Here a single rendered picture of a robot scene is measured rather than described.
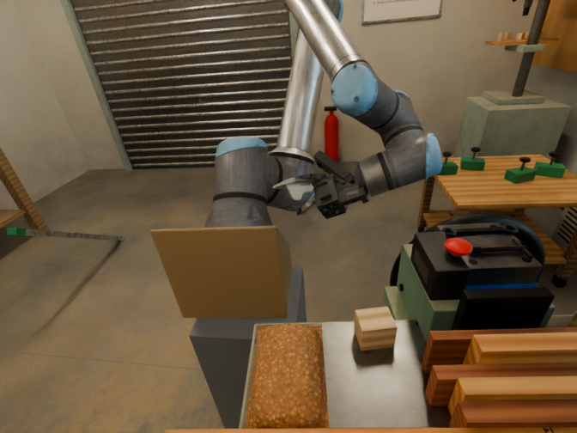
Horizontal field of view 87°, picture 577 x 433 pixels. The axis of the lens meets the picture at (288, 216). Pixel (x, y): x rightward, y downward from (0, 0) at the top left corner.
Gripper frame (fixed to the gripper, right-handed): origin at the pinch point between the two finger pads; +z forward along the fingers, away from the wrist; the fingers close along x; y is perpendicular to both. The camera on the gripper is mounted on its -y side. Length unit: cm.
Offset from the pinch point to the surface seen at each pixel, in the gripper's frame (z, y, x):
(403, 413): -18, 46, -21
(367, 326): -16.0, 36.8, -21.2
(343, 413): -11, 45, -23
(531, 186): -89, -28, 99
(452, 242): -28.6, 29.7, -22.3
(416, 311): -22.0, 35.2, -14.3
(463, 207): -55, -19, 81
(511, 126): -116, -91, 140
